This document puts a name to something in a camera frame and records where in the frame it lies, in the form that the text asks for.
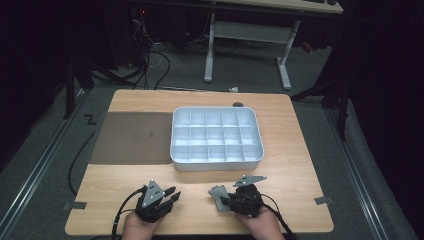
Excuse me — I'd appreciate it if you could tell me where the right hand-held gripper black cable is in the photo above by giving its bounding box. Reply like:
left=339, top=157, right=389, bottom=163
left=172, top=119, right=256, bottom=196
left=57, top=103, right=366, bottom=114
left=260, top=194, right=298, bottom=240

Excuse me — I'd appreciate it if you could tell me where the metal floor rail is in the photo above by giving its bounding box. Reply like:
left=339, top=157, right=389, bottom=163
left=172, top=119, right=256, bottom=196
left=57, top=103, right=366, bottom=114
left=324, top=106, right=390, bottom=240
left=0, top=89, right=86, bottom=234

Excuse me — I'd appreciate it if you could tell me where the white-legged desk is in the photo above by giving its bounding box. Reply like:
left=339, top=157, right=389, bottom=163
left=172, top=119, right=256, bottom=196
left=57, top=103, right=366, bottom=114
left=203, top=0, right=344, bottom=91

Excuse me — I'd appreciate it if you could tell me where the grey cloth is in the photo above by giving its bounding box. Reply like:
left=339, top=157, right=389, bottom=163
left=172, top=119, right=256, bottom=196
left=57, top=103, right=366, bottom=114
left=208, top=185, right=235, bottom=213

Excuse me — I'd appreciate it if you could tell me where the grey tape piece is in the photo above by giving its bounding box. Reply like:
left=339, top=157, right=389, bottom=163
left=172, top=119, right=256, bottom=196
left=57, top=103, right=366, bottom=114
left=62, top=201, right=88, bottom=211
left=314, top=195, right=334, bottom=206

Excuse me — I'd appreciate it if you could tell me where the black stand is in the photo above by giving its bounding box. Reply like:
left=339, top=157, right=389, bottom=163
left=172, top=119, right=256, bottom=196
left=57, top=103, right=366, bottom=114
left=62, top=58, right=95, bottom=120
left=289, top=74, right=352, bottom=142

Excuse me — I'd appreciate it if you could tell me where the white divided storage box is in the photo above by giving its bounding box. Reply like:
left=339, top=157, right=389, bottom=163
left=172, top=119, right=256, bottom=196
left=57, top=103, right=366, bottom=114
left=169, top=106, right=265, bottom=172

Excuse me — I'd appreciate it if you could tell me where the black floor cable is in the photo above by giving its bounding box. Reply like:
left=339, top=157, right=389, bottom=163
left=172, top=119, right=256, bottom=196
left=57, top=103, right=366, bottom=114
left=67, top=130, right=97, bottom=197

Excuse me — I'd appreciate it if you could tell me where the hand-held gripper black cable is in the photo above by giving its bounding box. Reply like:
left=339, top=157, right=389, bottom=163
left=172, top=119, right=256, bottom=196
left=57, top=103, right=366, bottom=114
left=111, top=186, right=148, bottom=240
left=260, top=194, right=298, bottom=240

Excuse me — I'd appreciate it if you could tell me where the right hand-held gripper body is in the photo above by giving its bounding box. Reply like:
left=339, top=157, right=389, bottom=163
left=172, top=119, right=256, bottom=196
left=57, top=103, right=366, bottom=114
left=229, top=174, right=268, bottom=219

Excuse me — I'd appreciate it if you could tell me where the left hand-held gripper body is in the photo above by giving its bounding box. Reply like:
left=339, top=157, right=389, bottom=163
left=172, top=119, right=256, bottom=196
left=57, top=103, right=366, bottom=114
left=134, top=179, right=174, bottom=224

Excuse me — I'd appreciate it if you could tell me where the left hand-held gripper black cable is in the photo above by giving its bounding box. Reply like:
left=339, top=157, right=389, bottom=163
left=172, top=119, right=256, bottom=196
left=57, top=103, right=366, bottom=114
left=111, top=186, right=148, bottom=240

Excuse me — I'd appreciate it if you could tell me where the tangle of cables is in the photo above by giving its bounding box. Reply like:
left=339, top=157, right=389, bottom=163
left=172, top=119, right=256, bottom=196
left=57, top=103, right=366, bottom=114
left=130, top=9, right=172, bottom=91

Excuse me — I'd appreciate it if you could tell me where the person's left hand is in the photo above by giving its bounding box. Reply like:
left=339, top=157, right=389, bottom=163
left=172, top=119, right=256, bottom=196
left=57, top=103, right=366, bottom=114
left=120, top=210, right=165, bottom=240

